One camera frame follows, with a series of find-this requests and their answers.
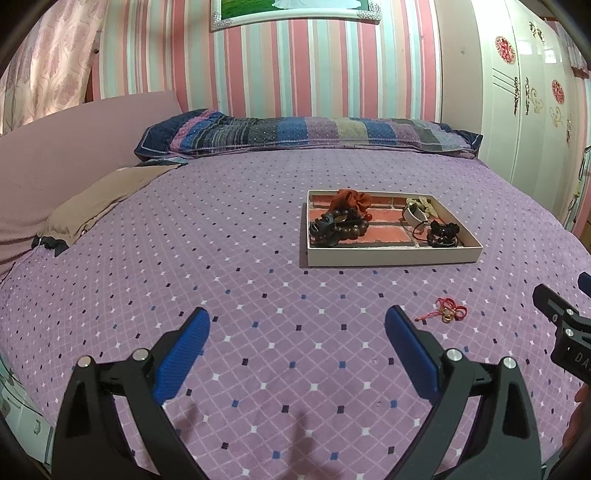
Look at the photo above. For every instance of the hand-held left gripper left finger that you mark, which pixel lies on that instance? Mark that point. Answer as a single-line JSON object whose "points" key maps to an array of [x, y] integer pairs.
{"points": [[182, 355]]}

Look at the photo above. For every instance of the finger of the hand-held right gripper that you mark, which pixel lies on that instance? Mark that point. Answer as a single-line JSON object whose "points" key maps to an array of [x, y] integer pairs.
{"points": [[551, 304], [586, 281]]}

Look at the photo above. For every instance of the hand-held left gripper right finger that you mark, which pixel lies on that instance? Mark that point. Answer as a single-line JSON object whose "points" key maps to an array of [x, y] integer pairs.
{"points": [[413, 355]]}

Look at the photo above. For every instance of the white tray with brick print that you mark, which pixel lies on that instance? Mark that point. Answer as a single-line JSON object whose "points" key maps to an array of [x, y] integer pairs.
{"points": [[392, 256]]}

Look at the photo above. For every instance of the black scrunchie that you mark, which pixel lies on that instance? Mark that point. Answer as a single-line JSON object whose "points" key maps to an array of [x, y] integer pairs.
{"points": [[443, 234]]}

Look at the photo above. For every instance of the dark teal hair clip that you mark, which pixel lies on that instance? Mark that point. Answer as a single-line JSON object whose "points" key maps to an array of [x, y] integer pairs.
{"points": [[323, 230]]}

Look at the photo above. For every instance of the person's right hand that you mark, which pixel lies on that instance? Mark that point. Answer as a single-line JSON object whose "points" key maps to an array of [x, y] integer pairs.
{"points": [[581, 415]]}

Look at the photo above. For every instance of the purple diamond-pattern blanket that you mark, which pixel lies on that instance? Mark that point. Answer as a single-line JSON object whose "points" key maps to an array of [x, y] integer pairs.
{"points": [[231, 277]]}

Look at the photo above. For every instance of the rust brown scrunchie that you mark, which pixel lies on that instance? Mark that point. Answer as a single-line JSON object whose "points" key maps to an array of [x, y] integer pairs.
{"points": [[351, 199]]}

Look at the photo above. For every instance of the dark cloth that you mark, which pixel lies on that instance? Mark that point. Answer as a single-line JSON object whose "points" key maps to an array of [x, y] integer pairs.
{"points": [[51, 243]]}

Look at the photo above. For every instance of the brown cloth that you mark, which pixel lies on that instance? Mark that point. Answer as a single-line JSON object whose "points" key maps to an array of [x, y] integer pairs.
{"points": [[106, 198]]}

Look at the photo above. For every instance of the white printed object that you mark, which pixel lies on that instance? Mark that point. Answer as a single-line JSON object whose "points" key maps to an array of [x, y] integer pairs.
{"points": [[18, 415]]}

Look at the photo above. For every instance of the white wardrobe with ornaments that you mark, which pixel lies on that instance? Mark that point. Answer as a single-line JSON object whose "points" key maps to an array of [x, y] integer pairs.
{"points": [[526, 92]]}

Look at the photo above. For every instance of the pink headboard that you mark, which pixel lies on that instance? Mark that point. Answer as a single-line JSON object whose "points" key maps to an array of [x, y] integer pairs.
{"points": [[69, 147]]}

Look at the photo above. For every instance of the striped patchwork pillow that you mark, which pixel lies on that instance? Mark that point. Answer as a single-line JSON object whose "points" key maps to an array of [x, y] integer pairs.
{"points": [[300, 131]]}

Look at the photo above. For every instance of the pink floral curtain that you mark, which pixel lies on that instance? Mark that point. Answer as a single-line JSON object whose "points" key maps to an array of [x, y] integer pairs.
{"points": [[51, 69]]}

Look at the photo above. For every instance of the framed wall picture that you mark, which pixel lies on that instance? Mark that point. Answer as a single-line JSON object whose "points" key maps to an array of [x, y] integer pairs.
{"points": [[295, 11]]}

